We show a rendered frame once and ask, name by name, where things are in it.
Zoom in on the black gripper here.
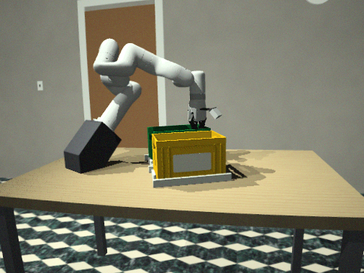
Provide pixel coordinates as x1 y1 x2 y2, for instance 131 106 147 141
188 99 206 129

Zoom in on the yellow plastic crate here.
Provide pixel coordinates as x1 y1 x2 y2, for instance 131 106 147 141
153 131 226 179

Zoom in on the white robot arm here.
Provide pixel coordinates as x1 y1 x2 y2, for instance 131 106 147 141
94 39 206 131

